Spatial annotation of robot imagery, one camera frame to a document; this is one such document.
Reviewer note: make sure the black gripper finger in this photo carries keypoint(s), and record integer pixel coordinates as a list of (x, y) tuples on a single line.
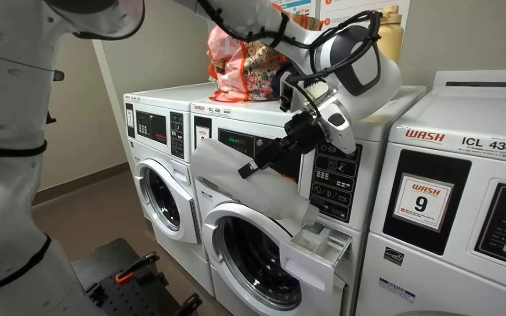
[(272, 142), (262, 160)]

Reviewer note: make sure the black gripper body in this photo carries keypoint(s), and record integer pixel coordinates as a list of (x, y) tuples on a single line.
[(306, 133)]

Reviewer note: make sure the white washing machine number eight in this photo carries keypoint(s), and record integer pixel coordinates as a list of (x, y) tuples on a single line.
[(381, 111)]

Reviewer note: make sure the open round washer door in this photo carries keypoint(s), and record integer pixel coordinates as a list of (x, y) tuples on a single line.
[(162, 198)]

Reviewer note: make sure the right white washing machine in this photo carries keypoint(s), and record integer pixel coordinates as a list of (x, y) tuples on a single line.
[(167, 97)]

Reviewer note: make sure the white detergent drawer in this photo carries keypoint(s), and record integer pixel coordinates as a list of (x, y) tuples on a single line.
[(311, 269)]

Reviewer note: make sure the white washing machine number nine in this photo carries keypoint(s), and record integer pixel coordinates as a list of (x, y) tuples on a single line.
[(439, 116)]

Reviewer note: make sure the black cycle button panel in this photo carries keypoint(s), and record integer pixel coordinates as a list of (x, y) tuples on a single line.
[(334, 186)]

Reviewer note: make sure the black number eight display panel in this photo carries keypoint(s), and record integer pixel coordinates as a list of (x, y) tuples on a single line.
[(200, 125)]

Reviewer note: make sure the pink orange floral laundry bag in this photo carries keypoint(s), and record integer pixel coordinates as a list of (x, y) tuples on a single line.
[(235, 63)]

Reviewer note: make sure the black number nine display panel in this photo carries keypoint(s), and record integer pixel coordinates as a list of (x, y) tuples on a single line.
[(423, 202)]

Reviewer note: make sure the black clamp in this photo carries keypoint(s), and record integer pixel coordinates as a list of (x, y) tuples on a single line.
[(190, 304)]

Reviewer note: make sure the black base platform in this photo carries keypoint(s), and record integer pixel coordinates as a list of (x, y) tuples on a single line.
[(112, 298)]

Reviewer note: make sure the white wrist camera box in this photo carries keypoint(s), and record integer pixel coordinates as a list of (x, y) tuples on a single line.
[(337, 132)]

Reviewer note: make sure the blue header wall poster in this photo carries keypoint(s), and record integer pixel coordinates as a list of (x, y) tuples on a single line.
[(293, 5)]

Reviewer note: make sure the white illustrated wall poster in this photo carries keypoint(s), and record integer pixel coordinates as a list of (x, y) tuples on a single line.
[(364, 18)]

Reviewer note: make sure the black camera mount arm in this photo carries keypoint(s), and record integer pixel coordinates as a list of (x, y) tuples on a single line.
[(49, 118)]

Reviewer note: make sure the black stereo camera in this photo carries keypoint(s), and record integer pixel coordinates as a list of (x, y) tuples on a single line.
[(58, 75)]

